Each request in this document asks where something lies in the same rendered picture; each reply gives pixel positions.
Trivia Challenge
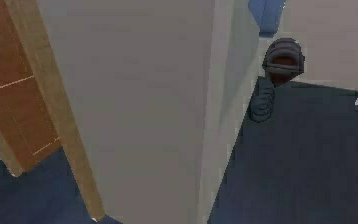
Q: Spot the dark red ribbed trash can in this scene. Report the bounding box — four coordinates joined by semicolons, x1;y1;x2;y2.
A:
262;37;306;86

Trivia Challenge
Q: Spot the brown wooden room door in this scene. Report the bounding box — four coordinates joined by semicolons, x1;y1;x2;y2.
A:
0;0;62;173

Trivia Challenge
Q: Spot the blue window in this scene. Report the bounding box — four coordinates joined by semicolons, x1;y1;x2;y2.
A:
247;0;287;38

